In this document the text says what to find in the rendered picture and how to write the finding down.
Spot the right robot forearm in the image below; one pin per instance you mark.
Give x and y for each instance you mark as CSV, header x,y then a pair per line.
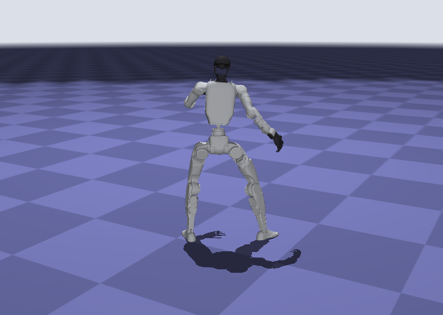
x,y
259,121

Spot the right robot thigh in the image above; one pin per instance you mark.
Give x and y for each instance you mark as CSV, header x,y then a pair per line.
x,y
245,164

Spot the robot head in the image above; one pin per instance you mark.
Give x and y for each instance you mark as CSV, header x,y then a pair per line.
x,y
221,62

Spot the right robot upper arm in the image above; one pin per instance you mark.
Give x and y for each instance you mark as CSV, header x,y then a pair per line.
x,y
242,93

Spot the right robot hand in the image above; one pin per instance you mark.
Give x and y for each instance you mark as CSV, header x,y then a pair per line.
x,y
277,140

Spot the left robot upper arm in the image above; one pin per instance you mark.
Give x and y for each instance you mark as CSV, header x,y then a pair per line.
x,y
197,91

